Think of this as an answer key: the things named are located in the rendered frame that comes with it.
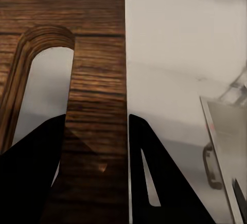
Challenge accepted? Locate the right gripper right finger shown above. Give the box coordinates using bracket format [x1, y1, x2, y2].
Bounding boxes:
[129, 114, 215, 224]

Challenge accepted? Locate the parer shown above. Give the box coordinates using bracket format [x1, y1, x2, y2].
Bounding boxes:
[235, 180, 247, 224]

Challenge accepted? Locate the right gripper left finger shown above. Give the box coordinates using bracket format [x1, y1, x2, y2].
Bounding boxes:
[0, 114, 66, 224]

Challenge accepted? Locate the cutting board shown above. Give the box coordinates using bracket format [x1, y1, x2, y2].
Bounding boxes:
[0, 0, 129, 224]

